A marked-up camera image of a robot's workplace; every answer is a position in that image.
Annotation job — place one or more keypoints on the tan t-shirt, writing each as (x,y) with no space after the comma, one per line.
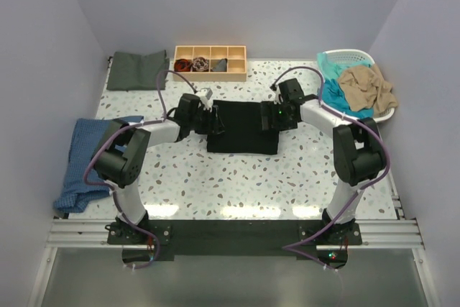
(366,88)

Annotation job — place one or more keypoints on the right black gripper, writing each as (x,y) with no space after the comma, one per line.
(269,108)

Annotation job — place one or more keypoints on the red black small item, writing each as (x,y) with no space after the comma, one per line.
(182,65)

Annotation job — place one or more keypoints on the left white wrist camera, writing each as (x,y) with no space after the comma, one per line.
(205,96)

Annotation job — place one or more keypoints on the teal t-shirt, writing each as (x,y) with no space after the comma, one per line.
(332,65)

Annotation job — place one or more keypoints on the dark grey small item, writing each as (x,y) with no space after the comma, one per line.
(218,66)

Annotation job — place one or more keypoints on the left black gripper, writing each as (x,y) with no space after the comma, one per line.
(213,126)

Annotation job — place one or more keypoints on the white laundry basket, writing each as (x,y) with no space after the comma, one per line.
(355,86)

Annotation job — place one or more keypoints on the black t-shirt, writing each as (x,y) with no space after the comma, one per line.
(243,132)

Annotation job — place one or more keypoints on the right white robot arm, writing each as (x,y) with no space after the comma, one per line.
(359,156)

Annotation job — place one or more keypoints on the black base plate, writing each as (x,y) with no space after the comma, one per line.
(161,240)

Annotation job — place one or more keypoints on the brown patterned small item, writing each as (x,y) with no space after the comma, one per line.
(200,64)

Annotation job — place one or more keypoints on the folded grey-green t-shirt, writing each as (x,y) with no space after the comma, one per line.
(135,72)

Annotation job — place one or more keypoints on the aluminium rail frame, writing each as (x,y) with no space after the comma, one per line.
(185,182)

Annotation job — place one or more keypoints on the wooden compartment tray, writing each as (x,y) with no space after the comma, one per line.
(235,54)

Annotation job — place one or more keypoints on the folded blue t-shirt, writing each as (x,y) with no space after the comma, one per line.
(76,194)

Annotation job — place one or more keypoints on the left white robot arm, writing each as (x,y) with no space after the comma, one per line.
(120,154)

